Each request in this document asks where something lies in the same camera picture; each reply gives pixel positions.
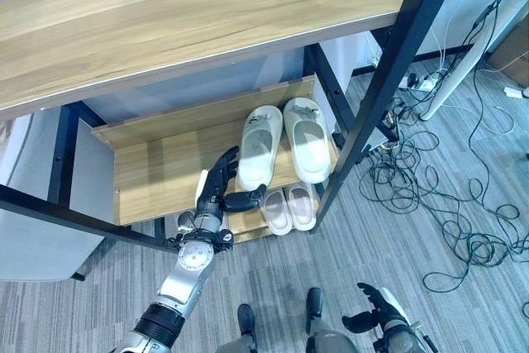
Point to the white desk leg panel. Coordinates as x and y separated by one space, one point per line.
465 59

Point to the large white slipper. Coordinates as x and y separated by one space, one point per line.
258 146
310 138

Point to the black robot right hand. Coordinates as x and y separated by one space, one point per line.
382 311

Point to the wooden rack top board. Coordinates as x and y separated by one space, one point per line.
165 26

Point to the robot right leg dark foot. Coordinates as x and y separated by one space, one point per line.
315 307

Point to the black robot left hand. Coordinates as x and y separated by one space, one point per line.
215 192

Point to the white power strip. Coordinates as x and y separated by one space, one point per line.
422 82

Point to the wooden rack low shelf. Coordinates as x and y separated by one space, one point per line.
244 229

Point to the black power strip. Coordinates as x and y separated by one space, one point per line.
390 123

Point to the black metal rack frame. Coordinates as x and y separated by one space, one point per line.
372 92

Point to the robot leg dark foot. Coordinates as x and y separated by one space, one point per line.
315 307
246 322

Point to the small white power adapter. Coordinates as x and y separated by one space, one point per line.
513 92

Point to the brown cardboard box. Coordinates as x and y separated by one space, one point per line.
512 49

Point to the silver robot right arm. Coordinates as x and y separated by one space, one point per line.
403 338

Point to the robot left leg dark foot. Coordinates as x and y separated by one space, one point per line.
246 322

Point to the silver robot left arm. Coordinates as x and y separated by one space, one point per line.
188 266

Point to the small pale pink slipper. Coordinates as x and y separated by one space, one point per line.
277 210
301 206

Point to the wooden rack middle shelf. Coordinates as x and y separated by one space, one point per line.
173 163

